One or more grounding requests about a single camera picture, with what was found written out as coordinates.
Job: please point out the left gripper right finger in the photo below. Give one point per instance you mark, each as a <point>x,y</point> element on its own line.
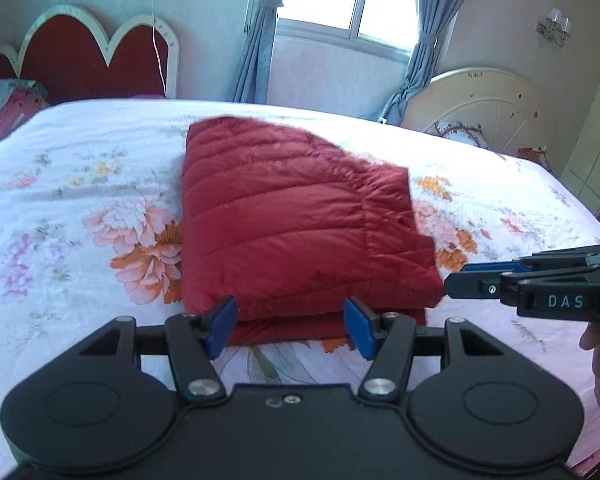
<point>387,341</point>

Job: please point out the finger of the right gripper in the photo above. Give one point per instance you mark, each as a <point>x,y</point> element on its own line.
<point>473,285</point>
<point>513,266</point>

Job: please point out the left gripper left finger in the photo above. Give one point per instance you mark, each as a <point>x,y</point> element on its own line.
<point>193,342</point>

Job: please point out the red quilted puffer jacket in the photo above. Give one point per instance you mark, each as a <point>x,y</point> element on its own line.
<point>291,226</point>

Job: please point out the red patterned cushion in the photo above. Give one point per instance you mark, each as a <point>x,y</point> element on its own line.
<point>537,154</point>

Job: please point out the white floral cushion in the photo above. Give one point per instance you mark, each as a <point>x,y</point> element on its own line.
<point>459,132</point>

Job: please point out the cream round headboard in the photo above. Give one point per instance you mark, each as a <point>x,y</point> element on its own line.
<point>511,112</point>

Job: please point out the white floral bed sheet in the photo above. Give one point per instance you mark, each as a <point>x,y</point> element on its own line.
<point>90,198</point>

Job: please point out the left blue curtain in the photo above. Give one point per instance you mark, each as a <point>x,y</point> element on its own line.
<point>252,73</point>

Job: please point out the blue curtain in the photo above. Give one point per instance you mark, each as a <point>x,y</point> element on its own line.
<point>434,17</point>
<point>252,73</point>

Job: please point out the right blue curtain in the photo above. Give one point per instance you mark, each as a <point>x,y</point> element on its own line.
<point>434,17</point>

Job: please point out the blue pink pillow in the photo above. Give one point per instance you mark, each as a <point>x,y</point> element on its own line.
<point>19,101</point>

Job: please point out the red heart-shaped headboard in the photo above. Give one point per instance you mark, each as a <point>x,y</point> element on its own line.
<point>67,50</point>

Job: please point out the wall lamp sconce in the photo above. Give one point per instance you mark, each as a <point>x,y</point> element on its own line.
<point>555,28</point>

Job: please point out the window with white frame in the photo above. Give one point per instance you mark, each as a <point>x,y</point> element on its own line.
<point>388,28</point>

